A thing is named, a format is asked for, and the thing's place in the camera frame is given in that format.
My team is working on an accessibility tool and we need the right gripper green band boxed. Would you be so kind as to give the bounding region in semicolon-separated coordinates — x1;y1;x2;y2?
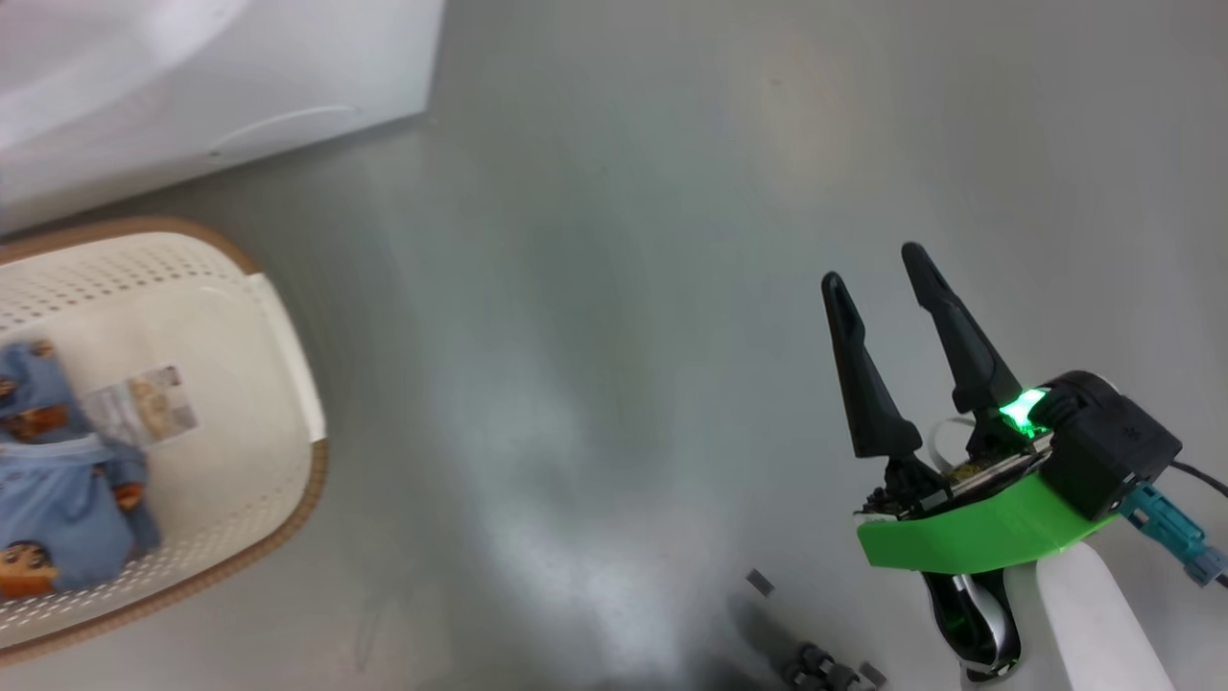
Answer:
821;242;1119;684

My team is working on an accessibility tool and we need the blue cartoon garment with waistband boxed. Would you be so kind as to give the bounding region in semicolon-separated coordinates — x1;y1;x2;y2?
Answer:
0;341;162;602

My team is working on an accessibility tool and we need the cream perforated laundry basket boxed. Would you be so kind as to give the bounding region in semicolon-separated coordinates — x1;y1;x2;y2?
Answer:
0;216;330;669

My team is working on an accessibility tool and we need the white washing machine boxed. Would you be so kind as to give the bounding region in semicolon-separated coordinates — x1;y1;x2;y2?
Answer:
0;0;448;237

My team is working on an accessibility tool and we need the basket product sticker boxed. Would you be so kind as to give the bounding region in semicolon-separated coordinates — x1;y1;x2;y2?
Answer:
82;365;201;451

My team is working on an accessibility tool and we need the teal right cable connector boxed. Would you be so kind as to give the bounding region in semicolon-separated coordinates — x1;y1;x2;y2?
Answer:
1118;485;1228;589

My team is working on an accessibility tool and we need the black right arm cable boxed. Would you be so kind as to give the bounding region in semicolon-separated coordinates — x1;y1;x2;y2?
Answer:
1169;459;1228;500

